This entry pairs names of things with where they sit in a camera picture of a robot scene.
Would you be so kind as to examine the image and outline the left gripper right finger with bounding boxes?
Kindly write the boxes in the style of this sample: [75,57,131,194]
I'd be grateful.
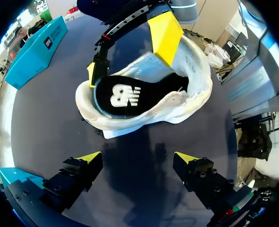
[173,151,236,210]

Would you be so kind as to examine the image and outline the black and blue insole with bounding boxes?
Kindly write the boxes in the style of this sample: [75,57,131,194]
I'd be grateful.
[94,75,190,119]

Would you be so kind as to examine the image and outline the white shoe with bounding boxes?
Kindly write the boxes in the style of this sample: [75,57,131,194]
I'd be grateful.
[75,35,213,140]

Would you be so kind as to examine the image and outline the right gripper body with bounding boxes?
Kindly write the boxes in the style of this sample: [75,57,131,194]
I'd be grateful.
[77,0,176,47]

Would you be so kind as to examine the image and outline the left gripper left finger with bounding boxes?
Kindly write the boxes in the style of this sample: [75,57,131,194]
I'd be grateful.
[39,151,104,213]

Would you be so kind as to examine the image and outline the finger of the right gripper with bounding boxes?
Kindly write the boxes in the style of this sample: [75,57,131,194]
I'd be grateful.
[86,39,112,89]
[147,11,185,67]

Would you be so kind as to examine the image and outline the person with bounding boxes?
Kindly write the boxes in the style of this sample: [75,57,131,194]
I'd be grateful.
[13,26,36,48]

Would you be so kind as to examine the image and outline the teal box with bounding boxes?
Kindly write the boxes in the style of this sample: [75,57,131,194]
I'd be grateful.
[0,167,45,190]
[4,16,69,90]

